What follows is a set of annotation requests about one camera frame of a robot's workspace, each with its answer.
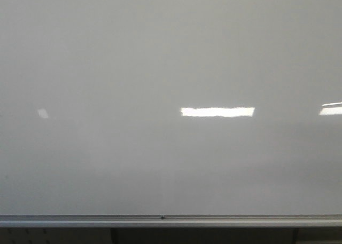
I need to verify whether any aluminium whiteboard bottom frame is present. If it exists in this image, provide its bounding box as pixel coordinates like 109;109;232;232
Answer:
1;214;341;228

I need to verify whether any white whiteboard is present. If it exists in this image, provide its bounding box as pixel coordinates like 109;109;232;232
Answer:
1;0;341;215

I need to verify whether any grey perforated panel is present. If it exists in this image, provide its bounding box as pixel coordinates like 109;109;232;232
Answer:
1;228;112;244

